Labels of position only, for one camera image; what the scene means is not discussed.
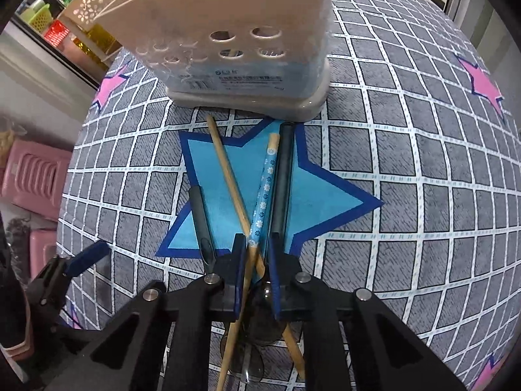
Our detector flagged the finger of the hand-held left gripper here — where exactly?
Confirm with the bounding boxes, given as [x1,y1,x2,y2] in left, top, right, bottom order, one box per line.
[38,241,111,294]

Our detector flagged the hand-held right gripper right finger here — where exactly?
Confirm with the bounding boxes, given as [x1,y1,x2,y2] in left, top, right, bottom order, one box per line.
[266,232,469,391]

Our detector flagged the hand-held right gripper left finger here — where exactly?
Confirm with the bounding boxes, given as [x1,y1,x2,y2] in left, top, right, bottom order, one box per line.
[83,233,247,391]

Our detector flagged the blue floral chopstick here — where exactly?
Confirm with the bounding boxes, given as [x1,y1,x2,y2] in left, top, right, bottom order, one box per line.
[246,132,281,249]

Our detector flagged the beige plastic utensil holder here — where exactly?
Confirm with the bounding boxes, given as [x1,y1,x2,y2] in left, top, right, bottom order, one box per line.
[93,0,331,123]

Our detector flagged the pink plastic stool stack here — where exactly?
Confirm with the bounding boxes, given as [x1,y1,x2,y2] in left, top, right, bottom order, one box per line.
[0,138,74,263]

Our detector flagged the grey checkered star tablecloth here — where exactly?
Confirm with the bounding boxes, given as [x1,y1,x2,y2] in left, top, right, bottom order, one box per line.
[57,0,521,391]

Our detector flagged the yellow oil bottle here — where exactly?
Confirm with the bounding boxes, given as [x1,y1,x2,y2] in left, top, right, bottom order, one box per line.
[72,23,123,66]

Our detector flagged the red plastic basket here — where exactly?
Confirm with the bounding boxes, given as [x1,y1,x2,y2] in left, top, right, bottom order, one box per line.
[42,20,71,46]

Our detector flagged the green plastic basket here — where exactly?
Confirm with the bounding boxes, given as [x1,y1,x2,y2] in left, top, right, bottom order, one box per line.
[23,3,51,33]

